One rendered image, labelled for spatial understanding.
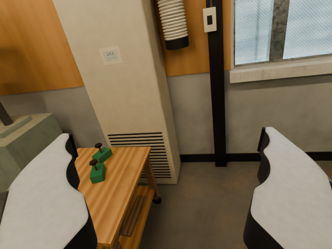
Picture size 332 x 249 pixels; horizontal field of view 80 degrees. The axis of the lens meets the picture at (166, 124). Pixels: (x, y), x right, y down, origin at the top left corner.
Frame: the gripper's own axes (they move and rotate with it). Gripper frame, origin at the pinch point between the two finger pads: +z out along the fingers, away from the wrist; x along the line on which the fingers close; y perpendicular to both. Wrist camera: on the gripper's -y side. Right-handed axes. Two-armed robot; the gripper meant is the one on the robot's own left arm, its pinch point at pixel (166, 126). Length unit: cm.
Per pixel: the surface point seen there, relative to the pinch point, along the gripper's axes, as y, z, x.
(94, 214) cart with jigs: 76, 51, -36
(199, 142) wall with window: 98, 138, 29
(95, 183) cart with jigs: 77, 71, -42
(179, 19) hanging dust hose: -2, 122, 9
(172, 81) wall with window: 41, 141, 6
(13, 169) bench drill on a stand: 89, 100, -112
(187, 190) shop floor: 123, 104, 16
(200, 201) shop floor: 121, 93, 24
